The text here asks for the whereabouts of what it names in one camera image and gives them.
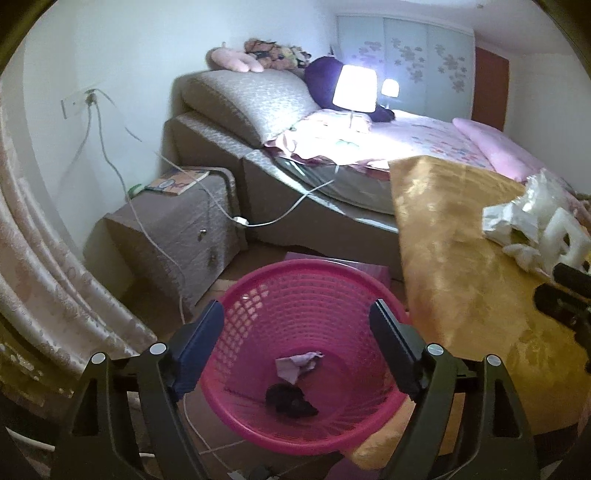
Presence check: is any magazine on nightstand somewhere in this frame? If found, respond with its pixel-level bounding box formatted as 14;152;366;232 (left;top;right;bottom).
144;168;209;196

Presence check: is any white foam packing block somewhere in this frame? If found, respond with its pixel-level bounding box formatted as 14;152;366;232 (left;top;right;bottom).
539;207;590;275

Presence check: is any grey bed frame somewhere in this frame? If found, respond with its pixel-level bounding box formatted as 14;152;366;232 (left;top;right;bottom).
165;112;404;281

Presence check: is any pink folded quilt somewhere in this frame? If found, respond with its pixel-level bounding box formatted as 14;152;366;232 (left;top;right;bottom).
452;118;555;183

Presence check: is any pink plastic laundry basket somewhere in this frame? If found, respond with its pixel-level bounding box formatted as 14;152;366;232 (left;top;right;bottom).
199;259;410;455

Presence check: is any brown wooden door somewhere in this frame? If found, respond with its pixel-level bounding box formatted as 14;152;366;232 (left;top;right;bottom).
472;47;510;131

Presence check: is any white wall socket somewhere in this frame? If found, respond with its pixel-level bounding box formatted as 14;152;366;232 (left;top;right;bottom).
60;88;96;120

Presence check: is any grey padded headboard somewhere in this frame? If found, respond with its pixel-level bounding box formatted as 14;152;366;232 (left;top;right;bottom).
181;70;320;147

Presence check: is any lit table lamp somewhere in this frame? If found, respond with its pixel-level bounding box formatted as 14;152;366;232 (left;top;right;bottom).
332;65;378;132

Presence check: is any dark purple plush pillow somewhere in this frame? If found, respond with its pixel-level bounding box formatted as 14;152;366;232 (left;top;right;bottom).
304;56;396;122

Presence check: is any grey upholstered nightstand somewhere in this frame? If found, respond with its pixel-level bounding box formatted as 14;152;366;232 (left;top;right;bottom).
104;167;247;311

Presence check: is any pink floral bed sheet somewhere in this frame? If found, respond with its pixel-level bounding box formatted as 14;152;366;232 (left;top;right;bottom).
266;109;493;172

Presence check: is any white lamp power cable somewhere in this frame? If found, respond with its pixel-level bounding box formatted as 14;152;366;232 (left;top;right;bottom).
94;89;343;229

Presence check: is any floral sliding wardrobe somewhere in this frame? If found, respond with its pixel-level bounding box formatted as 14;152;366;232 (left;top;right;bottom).
337;15;476;122

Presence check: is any small green object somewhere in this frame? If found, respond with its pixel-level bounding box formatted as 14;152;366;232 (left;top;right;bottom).
127;184;145;199

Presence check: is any brown plush toys pile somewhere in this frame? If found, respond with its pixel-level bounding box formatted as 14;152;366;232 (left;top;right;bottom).
245;39;311;70

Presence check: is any golden yellow bedspread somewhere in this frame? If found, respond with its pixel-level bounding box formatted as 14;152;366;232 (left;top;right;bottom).
345;155;591;471

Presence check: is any white tissue paper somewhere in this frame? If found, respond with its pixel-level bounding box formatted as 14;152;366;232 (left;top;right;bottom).
482;169;571;272

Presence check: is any beige patterned curtain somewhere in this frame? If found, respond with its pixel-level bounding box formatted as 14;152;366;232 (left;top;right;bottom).
0;78;158;416

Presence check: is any pink plush toy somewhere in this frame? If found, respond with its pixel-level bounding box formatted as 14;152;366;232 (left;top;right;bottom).
206;44;264;73

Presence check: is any white charger cable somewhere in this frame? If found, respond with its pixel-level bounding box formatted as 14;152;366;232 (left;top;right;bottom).
89;94;250;462

